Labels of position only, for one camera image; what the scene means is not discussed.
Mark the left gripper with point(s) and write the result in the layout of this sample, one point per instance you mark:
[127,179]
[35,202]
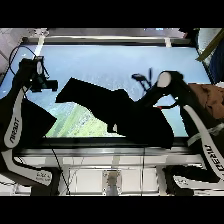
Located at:
[46,85]

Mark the dark blue jeans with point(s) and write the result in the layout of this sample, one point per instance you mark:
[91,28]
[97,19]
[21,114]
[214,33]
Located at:
[100,100]

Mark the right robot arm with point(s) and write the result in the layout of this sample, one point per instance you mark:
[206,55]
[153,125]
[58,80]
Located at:
[196,123]

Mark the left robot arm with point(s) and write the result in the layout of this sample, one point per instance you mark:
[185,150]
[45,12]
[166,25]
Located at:
[13,130]

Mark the black garment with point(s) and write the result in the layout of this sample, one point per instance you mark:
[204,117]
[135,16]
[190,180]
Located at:
[38,120]

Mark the brown garment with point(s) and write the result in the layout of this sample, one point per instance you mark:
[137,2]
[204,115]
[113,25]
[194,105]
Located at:
[210,96]

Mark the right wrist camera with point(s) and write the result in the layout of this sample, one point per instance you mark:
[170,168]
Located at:
[142,79]

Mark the silver frame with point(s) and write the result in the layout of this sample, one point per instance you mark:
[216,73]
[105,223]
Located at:
[111,180]

